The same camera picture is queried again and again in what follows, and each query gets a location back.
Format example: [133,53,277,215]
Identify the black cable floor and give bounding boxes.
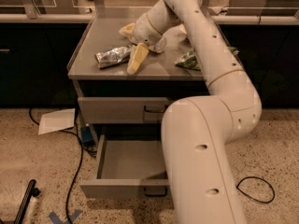
[28,107,97,224]
[235,175,276,204]

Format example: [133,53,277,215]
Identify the open lower grey drawer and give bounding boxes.
[79,135,171,199]

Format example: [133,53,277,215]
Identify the black upper drawer handle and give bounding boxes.
[143,105,167,114]

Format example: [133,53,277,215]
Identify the white paper sheet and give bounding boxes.
[38,108,75,134]

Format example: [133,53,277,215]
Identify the closed upper grey drawer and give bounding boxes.
[78,97,172,124]

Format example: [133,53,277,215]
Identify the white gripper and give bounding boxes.
[119,13,163,75]

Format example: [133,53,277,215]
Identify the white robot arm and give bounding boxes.
[123,0,262,224]

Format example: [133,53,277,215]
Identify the black cable right floor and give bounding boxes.
[235,175,276,204]

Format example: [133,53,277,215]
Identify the black bar object on floor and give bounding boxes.
[13,179,40,224]

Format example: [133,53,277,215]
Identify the white paper bowl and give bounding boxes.
[178,24,187,41]

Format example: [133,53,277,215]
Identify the black cable left floor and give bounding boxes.
[28,107,97,224]

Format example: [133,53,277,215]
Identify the clear plastic water bottle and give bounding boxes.
[149,36,167,54]

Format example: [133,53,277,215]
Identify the crushed silver redbull can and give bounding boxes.
[95,45,132,69]

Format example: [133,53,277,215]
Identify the green chip bag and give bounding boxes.
[175,45,243,75]

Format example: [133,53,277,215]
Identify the metal lower drawer handle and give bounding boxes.
[143,187,168,198]

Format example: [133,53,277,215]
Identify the blue tape cross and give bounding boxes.
[48,209,83,224]

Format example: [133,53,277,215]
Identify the blue power adapter box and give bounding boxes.
[80,126,94,147]

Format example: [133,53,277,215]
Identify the grey metal drawer cabinet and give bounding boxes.
[65,7,245,147]

